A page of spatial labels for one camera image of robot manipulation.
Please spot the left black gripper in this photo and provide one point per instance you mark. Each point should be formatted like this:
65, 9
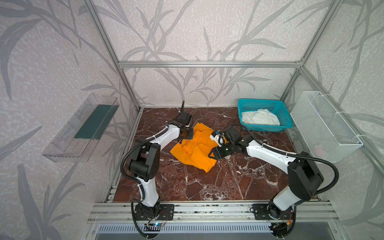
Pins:
186, 132

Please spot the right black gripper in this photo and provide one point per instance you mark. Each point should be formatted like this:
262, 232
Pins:
220, 150

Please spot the orange drawstring shorts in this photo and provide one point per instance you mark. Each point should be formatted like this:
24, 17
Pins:
196, 152

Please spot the white garment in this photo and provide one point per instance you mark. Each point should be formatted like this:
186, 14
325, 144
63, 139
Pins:
260, 117

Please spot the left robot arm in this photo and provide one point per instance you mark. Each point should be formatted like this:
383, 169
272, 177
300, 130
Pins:
143, 160

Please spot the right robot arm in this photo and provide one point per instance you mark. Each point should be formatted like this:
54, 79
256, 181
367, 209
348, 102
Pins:
304, 175

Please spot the teal plastic basket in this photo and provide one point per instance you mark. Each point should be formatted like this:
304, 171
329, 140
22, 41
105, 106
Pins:
276, 107

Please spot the small circuit board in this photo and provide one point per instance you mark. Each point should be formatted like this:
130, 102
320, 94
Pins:
153, 225

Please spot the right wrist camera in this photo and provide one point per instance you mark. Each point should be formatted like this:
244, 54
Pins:
218, 138

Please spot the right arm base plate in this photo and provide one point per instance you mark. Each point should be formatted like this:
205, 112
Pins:
261, 211

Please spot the pink object in wire basket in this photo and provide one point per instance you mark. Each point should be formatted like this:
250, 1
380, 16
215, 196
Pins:
320, 151

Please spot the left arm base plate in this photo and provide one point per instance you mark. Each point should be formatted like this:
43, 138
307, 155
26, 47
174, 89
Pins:
163, 212

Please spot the white wire mesh basket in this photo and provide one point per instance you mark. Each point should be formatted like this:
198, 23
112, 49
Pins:
320, 123

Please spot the aluminium mounting rail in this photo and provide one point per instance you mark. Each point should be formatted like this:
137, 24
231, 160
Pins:
213, 212

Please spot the clear acrylic wall shelf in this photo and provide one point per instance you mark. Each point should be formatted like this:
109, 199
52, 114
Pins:
79, 137

